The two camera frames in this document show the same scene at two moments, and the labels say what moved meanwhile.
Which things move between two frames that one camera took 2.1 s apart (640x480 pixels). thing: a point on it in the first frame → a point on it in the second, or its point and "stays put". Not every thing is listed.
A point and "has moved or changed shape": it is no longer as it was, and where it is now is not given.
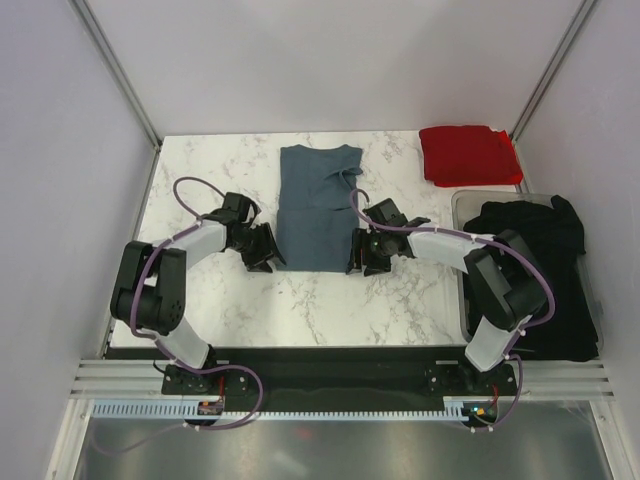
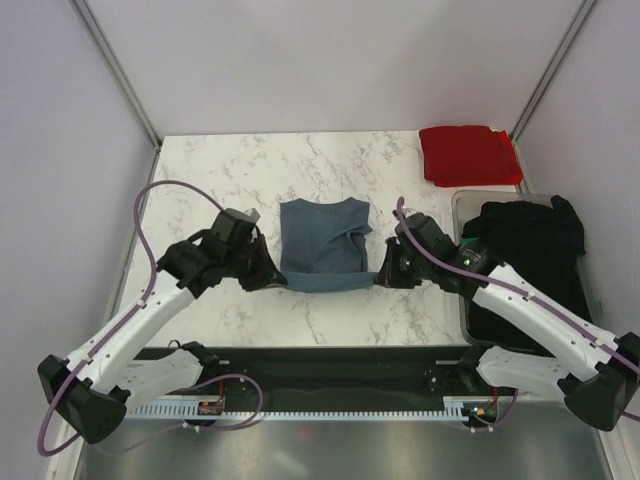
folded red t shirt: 469,156 stays put
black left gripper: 255,263 → 268,275
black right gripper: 361,238 → 388,275
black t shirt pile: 553,231 stays put
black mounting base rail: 341,374 stays put
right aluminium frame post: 578,20 stays put
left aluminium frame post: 116,70 stays put
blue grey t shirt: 314,220 has moved or changed shape
